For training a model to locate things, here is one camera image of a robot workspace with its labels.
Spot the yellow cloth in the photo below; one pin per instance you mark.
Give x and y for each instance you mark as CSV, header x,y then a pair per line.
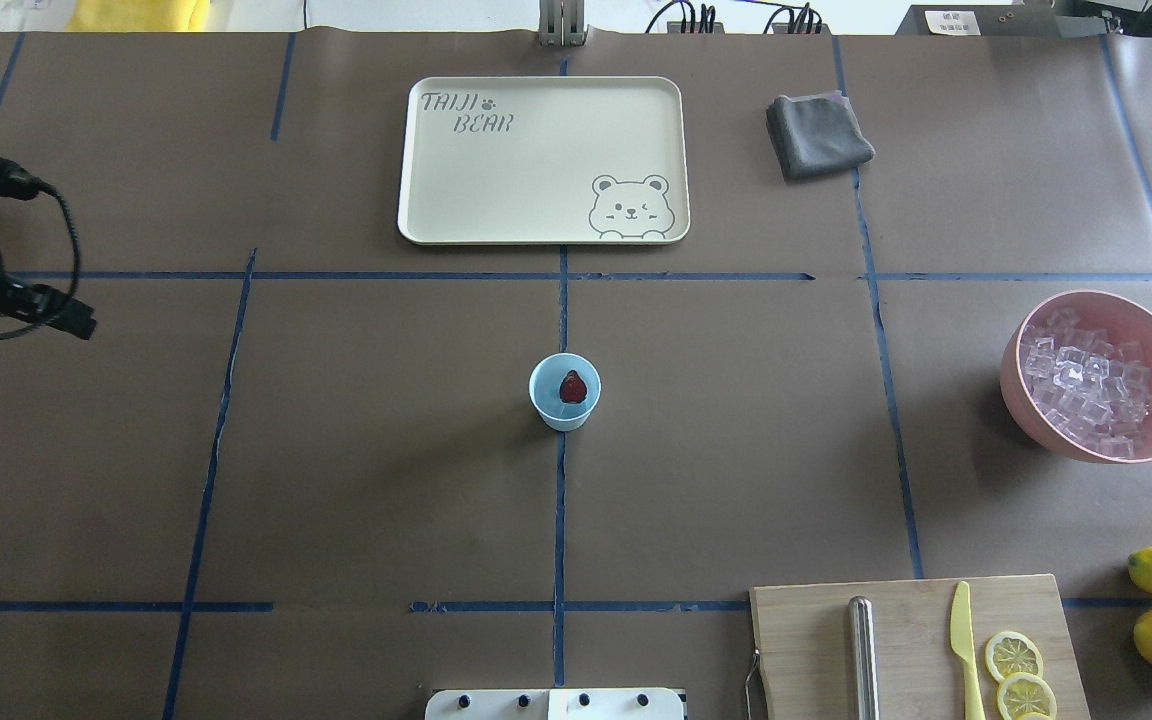
x,y
139,16

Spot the red strawberry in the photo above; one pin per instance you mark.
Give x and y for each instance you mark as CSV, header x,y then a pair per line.
x,y
573,389

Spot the pink bowl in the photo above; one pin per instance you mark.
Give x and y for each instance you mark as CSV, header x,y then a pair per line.
x,y
1124,318

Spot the aluminium frame post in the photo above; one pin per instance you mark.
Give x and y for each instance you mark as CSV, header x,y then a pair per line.
x,y
562,23

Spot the wooden cutting board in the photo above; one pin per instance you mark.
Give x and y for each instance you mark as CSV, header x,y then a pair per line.
x,y
803,634

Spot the yellow plastic knife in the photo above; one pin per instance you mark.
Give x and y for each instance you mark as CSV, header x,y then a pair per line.
x,y
961,642

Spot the cream bear tray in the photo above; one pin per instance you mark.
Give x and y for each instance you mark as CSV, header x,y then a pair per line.
x,y
544,160

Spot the light blue plastic cup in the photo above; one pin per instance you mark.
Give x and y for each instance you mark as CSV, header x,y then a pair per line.
x,y
543,391

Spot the lemon slices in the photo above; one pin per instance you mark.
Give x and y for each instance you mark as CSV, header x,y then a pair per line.
x,y
1017,665

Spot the ice cubes in bowl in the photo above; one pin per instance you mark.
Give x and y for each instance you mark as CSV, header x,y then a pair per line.
x,y
1093,389

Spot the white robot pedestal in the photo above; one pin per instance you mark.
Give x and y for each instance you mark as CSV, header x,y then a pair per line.
x,y
558,703

